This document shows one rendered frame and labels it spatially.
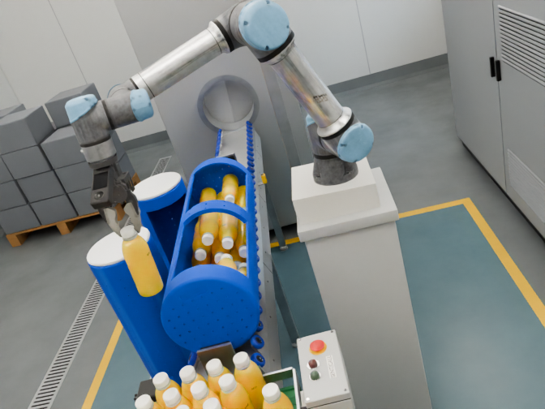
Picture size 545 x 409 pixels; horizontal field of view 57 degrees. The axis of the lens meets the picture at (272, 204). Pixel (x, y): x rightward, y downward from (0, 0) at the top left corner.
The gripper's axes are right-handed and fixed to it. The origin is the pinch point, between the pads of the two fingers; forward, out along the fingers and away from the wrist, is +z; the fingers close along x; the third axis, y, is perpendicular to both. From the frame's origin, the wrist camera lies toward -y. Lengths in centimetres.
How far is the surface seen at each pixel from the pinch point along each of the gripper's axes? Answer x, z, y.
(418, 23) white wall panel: -238, 38, 500
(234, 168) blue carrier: -23, 19, 86
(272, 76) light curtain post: -48, -6, 137
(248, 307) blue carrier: -24.2, 31.8, 0.5
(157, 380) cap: 0.5, 33.8, -18.5
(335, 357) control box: -45, 32, -27
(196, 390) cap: -10.4, 33.8, -25.5
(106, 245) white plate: 38, 36, 76
